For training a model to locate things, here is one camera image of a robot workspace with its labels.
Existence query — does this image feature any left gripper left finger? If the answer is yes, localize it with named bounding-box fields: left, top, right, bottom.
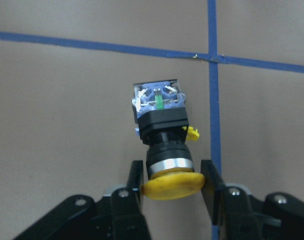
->
left=16, top=160, right=151, bottom=240

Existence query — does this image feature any yellow push button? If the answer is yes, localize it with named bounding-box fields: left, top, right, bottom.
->
left=132, top=79, right=205, bottom=201

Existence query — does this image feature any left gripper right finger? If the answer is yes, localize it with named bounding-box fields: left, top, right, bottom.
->
left=201, top=160, right=304, bottom=240

